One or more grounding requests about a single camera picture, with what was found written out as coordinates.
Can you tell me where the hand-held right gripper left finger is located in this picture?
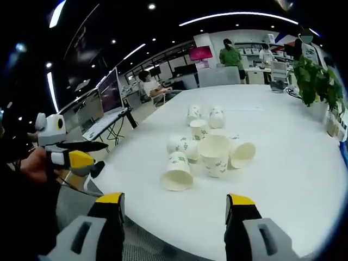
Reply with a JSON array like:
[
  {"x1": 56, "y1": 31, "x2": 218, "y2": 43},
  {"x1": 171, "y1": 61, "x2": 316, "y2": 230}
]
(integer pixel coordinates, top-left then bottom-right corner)
[{"x1": 38, "y1": 191, "x2": 126, "y2": 261}]

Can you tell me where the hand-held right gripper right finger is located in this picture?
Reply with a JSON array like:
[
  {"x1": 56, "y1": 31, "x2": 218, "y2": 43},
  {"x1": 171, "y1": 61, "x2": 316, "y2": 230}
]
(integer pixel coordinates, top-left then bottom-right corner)
[{"x1": 223, "y1": 193, "x2": 300, "y2": 261}]

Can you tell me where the pile of white paper cups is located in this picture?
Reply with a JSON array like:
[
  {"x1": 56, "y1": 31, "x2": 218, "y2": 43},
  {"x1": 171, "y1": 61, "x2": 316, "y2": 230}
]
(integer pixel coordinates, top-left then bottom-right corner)
[{"x1": 159, "y1": 104, "x2": 257, "y2": 192}]

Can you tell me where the person's left hand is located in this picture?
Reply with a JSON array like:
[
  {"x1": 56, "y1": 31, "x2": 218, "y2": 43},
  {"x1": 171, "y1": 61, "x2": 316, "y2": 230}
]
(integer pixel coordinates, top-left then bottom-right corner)
[{"x1": 21, "y1": 148, "x2": 60, "y2": 185}]

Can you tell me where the white folding stand table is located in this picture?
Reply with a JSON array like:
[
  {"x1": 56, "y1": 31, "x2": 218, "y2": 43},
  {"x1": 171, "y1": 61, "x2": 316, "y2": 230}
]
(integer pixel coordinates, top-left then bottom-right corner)
[{"x1": 80, "y1": 107, "x2": 139, "y2": 144}]

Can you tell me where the large tilted monitor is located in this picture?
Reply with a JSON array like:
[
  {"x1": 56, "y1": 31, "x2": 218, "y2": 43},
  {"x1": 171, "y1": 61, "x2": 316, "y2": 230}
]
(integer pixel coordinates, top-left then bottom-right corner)
[{"x1": 97, "y1": 67, "x2": 123, "y2": 114}]

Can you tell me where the person's dark clothing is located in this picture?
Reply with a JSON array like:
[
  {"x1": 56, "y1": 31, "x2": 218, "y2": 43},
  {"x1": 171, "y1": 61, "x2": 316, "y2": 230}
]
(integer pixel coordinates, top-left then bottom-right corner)
[{"x1": 0, "y1": 152, "x2": 64, "y2": 258}]

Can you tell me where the row of small boxes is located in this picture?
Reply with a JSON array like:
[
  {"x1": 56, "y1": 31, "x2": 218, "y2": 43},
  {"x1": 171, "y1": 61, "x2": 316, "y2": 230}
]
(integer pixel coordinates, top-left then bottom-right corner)
[{"x1": 324, "y1": 108, "x2": 348, "y2": 142}]

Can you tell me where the pink display screen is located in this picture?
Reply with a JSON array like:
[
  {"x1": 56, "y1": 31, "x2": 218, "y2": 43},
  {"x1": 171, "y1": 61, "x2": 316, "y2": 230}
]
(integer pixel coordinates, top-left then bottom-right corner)
[{"x1": 188, "y1": 46, "x2": 213, "y2": 61}]

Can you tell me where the black desk object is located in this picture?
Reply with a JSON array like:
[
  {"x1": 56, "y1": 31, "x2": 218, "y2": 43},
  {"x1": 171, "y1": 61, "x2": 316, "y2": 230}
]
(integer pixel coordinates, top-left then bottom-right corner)
[{"x1": 270, "y1": 79, "x2": 285, "y2": 94}]

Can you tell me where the grey mesh office chair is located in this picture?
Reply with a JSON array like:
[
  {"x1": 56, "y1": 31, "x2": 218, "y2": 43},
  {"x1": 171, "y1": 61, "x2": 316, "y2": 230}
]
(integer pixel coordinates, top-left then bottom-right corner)
[{"x1": 270, "y1": 60, "x2": 291, "y2": 83}]

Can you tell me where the green potted plant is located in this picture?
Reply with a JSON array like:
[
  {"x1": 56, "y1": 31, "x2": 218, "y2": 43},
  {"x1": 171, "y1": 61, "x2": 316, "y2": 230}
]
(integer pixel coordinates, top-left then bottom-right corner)
[{"x1": 293, "y1": 55, "x2": 346, "y2": 115}]

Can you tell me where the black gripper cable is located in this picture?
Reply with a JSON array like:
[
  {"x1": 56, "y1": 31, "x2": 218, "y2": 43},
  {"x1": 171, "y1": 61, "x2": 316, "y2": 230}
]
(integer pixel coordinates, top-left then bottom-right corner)
[{"x1": 57, "y1": 176, "x2": 104, "y2": 197}]

